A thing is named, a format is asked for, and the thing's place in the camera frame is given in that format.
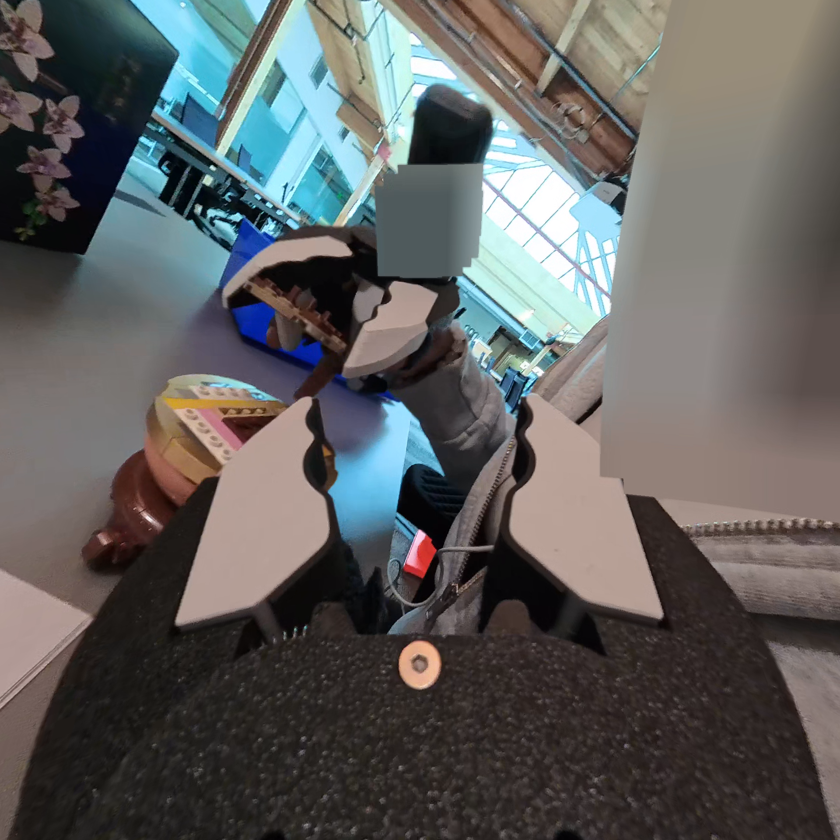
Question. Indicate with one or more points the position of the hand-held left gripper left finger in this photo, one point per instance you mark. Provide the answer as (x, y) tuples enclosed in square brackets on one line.
[(256, 525)]

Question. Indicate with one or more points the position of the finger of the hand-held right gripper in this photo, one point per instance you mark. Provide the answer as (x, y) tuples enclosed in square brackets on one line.
[(394, 328), (282, 263)]

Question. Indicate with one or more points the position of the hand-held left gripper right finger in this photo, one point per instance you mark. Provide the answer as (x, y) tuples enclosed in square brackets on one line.
[(584, 525)]

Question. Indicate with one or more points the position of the tan round plate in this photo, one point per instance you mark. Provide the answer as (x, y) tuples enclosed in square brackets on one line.
[(302, 309)]

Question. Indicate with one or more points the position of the blue plastic bin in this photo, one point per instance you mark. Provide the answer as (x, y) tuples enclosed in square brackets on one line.
[(269, 328)]

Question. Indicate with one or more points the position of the brick pot model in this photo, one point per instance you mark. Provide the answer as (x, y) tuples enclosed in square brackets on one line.
[(184, 446)]

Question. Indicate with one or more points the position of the background office desks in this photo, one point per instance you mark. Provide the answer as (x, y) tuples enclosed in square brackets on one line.
[(210, 164)]

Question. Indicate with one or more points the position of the black mesh chair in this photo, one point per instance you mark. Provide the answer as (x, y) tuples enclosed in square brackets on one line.
[(440, 499)]

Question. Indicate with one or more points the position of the white ceiling projector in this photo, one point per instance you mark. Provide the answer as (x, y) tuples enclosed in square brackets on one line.
[(597, 210)]

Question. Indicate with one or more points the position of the white instruction booklet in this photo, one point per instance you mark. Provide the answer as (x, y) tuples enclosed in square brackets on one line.
[(26, 630)]

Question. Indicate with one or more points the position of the black flower print box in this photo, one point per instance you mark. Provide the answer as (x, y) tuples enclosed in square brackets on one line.
[(66, 131)]

